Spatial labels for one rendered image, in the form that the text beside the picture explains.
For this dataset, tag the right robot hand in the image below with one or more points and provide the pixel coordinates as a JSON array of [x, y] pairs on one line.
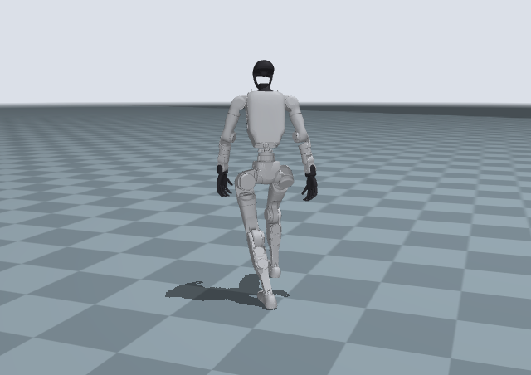
[[311, 184]]

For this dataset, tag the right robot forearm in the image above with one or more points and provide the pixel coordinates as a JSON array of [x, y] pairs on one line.
[[306, 155]]

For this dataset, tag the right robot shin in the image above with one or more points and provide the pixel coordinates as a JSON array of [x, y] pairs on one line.
[[273, 234]]

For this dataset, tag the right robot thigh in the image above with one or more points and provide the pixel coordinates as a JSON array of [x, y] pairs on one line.
[[277, 192]]

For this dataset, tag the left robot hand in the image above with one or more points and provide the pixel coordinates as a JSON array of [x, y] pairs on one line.
[[222, 182]]

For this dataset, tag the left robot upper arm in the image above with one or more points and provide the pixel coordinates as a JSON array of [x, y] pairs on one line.
[[238, 103]]

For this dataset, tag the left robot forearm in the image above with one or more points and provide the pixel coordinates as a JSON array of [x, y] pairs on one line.
[[224, 154]]

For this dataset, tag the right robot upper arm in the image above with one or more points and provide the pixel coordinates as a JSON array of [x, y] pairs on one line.
[[292, 105]]

